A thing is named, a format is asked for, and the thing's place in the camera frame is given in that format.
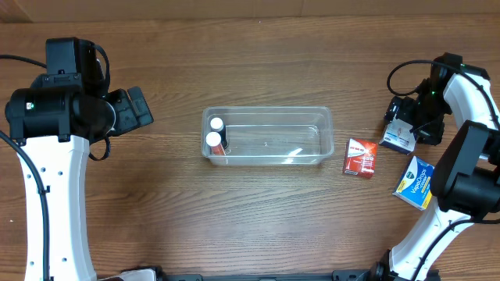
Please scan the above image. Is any white bandage box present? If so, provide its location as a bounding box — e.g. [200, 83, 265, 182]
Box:
[379, 118, 416, 155]

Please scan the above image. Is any clear plastic container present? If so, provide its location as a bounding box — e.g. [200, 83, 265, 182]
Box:
[201, 106, 334, 165]

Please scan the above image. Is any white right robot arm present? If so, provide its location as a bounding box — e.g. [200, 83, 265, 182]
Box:
[368, 52, 499, 280]

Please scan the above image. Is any orange tube white cap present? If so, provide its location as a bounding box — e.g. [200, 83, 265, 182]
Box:
[205, 132, 226, 156]

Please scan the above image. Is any black tube white cap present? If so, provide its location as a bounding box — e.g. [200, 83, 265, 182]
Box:
[210, 117, 228, 149]

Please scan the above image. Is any red medicine box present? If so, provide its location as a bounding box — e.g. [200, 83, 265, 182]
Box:
[343, 138, 378, 179]

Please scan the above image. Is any blue Vicks VapoDrops box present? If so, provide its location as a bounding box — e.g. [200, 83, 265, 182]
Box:
[392, 156, 434, 211]

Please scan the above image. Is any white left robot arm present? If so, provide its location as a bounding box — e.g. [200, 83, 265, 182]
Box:
[3, 37, 153, 280]

